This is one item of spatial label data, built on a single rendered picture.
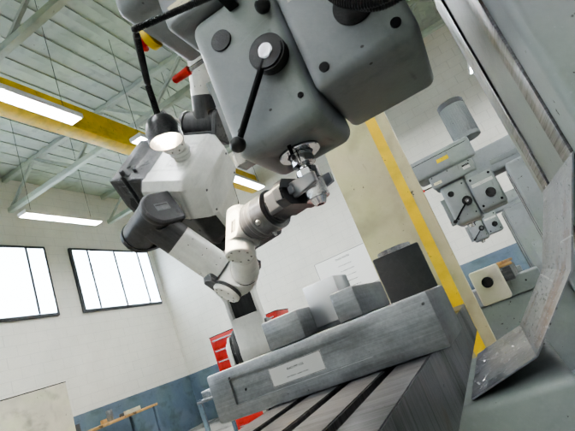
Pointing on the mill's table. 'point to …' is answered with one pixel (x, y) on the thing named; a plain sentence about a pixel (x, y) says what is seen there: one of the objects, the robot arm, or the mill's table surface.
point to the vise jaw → (292, 327)
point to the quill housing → (276, 21)
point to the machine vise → (340, 350)
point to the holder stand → (404, 271)
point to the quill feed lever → (264, 59)
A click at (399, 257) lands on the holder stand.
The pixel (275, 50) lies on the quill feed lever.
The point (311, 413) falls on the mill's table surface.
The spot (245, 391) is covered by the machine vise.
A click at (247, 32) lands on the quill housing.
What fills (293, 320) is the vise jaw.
